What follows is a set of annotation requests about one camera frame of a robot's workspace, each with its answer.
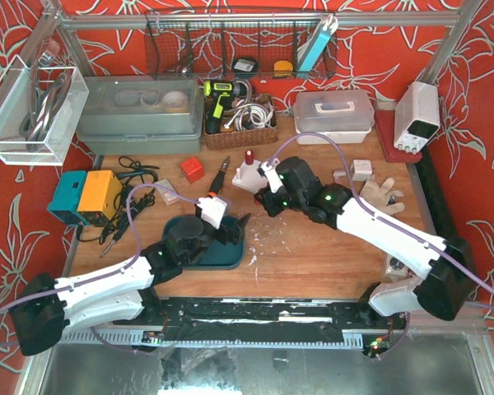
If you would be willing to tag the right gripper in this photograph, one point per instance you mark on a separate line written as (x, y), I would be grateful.
(269, 202)

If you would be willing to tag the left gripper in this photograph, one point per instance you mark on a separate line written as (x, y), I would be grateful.
(227, 234)

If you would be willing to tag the orange black ratchet screwdriver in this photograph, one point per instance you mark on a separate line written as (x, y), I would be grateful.
(218, 181)

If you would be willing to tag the red spring one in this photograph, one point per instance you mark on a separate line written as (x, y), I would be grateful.
(249, 157)

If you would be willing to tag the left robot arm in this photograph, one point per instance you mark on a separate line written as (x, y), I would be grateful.
(49, 308)

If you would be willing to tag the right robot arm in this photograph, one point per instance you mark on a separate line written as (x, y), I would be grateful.
(442, 268)

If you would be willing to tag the dark green plastic tray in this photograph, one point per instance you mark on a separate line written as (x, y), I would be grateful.
(218, 256)

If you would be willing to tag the woven wicker basket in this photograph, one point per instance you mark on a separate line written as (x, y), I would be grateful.
(243, 138)

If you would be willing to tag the white tiger cube socket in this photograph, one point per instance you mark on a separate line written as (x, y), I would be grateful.
(361, 170)

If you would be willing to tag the red cube power socket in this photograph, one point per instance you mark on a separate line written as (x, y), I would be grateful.
(192, 169)

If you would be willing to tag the small clear screw box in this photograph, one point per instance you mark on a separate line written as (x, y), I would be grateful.
(167, 192)

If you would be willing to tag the white cotton glove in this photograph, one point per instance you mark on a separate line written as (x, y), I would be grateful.
(383, 196)

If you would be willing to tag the white lidded storage box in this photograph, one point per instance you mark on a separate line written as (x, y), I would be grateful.
(346, 117)

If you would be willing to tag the red mat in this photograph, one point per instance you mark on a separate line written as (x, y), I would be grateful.
(384, 126)

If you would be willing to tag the yellow tape measure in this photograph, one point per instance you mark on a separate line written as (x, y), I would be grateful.
(282, 69)

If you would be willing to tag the white bench power supply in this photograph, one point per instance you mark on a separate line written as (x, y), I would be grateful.
(417, 117)

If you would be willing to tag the black tape measure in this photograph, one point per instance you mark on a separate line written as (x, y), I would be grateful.
(245, 67)

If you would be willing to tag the black side strip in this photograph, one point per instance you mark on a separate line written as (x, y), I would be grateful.
(439, 210)

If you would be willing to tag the teal and yellow box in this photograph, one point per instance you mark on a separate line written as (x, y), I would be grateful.
(87, 198)

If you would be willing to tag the grey plastic storage box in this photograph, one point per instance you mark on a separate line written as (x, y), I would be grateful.
(137, 115)

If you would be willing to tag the clear acrylic box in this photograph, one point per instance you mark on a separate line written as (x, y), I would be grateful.
(39, 113)

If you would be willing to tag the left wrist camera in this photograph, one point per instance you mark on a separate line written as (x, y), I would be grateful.
(211, 210)

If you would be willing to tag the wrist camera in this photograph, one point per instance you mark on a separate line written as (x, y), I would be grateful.
(268, 170)
(211, 210)

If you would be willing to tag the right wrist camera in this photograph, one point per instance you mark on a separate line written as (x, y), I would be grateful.
(268, 170)

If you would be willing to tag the white peg base plate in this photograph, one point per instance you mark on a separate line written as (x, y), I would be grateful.
(248, 178)

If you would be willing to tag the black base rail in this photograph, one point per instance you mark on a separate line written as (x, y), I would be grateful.
(344, 314)

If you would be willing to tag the green cordless drill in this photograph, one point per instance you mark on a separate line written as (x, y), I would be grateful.
(223, 94)

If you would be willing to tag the black wire basket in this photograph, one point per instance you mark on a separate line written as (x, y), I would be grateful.
(204, 43)

